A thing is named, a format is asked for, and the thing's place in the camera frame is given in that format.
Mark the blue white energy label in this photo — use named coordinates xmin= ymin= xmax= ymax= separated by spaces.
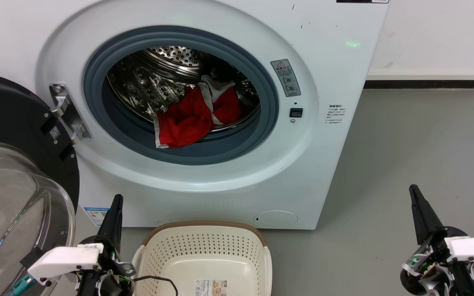
xmin=82 ymin=206 xmax=111 ymax=227

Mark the teal cable connector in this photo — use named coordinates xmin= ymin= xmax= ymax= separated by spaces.
xmin=6 ymin=275 xmax=36 ymax=296

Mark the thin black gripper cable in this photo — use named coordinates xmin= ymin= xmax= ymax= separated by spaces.
xmin=133 ymin=275 xmax=179 ymax=296

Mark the cream perforated laundry basket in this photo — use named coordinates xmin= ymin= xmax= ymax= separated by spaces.
xmin=131 ymin=221 xmax=273 ymax=296

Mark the grey warning sticker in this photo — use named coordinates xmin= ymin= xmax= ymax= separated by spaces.
xmin=270 ymin=59 xmax=302 ymax=98

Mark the small printed text label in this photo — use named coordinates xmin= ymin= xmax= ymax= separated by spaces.
xmin=325 ymin=104 xmax=347 ymax=125

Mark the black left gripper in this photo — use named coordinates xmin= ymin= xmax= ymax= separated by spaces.
xmin=77 ymin=194 xmax=137 ymax=296

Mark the metal door hinge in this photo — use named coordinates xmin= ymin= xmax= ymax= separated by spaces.
xmin=49 ymin=83 xmax=92 ymax=144

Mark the white and black baseboard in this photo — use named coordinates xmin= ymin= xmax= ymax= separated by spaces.
xmin=364 ymin=69 xmax=474 ymax=89

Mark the washing machine glass door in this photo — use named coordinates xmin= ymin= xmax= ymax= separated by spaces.
xmin=0 ymin=71 xmax=80 ymax=296

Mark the grey rubber door gasket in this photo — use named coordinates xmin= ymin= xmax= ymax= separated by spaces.
xmin=83 ymin=25 xmax=279 ymax=166

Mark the white front-load washing machine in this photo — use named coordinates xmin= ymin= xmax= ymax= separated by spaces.
xmin=0 ymin=0 xmax=390 ymax=230

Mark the stainless steel washing machine drum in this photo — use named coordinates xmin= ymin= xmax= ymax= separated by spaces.
xmin=106 ymin=45 xmax=261 ymax=133

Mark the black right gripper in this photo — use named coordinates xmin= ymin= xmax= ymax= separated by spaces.
xmin=400 ymin=185 xmax=474 ymax=296

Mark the red garment with white stripes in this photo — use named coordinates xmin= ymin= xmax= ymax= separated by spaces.
xmin=151 ymin=75 xmax=242 ymax=149

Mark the printed paper product label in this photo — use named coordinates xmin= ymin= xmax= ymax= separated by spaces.
xmin=193 ymin=279 xmax=228 ymax=296

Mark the round white filter cover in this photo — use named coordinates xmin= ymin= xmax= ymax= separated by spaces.
xmin=254 ymin=210 xmax=298 ymax=229

